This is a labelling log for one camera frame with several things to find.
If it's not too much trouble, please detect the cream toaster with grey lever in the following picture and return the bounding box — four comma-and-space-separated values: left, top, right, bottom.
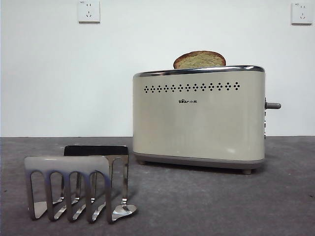
132, 64, 282, 175

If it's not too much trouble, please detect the brown bread slice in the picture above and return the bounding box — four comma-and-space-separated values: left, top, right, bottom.
173, 50, 226, 70

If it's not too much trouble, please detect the shiny steel toast rack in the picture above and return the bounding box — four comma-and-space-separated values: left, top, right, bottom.
24, 145, 138, 224

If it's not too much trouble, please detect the white wall socket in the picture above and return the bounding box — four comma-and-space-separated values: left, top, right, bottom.
291, 2, 313, 26
78, 0, 101, 24

